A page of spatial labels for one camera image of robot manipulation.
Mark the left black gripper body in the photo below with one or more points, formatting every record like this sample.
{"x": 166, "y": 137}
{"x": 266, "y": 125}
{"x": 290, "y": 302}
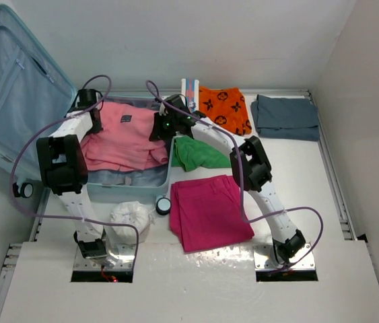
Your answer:
{"x": 97, "y": 125}

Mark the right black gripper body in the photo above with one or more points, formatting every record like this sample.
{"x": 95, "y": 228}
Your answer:
{"x": 172, "y": 128}

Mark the green towel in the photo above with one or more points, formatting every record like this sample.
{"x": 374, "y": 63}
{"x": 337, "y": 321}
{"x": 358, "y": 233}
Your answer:
{"x": 191, "y": 154}

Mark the pink hoodie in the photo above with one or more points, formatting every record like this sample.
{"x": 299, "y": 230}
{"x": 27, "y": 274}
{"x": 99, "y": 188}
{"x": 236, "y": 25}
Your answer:
{"x": 123, "y": 145}

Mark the white first aid case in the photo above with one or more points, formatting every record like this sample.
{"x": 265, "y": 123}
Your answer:
{"x": 190, "y": 90}

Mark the orange patterned towel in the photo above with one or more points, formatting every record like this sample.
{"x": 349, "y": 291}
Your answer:
{"x": 226, "y": 108}

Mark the white drawstring bag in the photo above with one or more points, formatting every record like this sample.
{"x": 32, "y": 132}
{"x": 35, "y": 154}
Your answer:
{"x": 137, "y": 218}

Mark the magenta pants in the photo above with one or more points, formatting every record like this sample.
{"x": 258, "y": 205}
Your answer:
{"x": 206, "y": 214}

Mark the grey blue cloth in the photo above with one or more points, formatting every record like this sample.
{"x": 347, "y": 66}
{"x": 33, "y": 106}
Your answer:
{"x": 285, "y": 118}

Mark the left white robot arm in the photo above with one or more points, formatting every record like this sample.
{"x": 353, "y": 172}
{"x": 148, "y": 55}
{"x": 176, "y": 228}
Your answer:
{"x": 63, "y": 169}

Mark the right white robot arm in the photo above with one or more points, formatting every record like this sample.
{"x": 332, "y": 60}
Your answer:
{"x": 251, "y": 168}

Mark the light blue open suitcase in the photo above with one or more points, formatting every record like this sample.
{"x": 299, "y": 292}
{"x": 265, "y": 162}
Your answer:
{"x": 35, "y": 97}

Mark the suitcase wheel front right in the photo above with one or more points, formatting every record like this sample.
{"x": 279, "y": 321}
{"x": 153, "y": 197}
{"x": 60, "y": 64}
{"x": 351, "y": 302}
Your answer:
{"x": 163, "y": 206}

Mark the suitcase wheel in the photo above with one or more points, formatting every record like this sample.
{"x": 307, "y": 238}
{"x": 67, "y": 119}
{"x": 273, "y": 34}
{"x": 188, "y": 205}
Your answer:
{"x": 25, "y": 190}
{"x": 163, "y": 206}

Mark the suitcase wheel far left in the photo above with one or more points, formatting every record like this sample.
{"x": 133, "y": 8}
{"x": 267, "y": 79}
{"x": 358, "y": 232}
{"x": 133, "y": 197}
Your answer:
{"x": 25, "y": 190}

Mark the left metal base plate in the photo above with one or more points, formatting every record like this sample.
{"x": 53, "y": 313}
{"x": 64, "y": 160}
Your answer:
{"x": 119, "y": 258}

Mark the metal base plate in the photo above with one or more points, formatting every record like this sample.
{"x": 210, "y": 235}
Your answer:
{"x": 266, "y": 260}
{"x": 119, "y": 258}

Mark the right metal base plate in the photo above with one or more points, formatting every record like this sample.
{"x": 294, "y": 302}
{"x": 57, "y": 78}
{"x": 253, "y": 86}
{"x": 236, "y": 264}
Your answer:
{"x": 266, "y": 260}

